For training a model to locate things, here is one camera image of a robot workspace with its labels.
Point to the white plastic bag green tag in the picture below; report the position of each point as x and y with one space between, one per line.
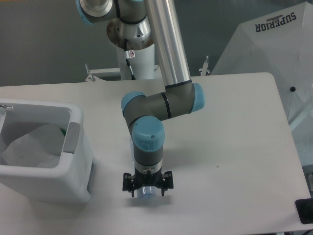
41 148

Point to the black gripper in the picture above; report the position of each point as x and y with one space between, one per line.
133 182

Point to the black device at edge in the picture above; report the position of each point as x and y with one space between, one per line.
305 210

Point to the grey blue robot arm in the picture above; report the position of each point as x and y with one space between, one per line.
134 25

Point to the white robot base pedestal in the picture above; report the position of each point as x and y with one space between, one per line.
142 63

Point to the white Superior umbrella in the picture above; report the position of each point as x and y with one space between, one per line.
280 43

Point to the clear plastic water bottle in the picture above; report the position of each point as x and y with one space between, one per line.
144 193

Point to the white plastic trash can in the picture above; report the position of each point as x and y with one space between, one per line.
70 180

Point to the white metal mounting bracket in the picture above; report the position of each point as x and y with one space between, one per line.
111 74

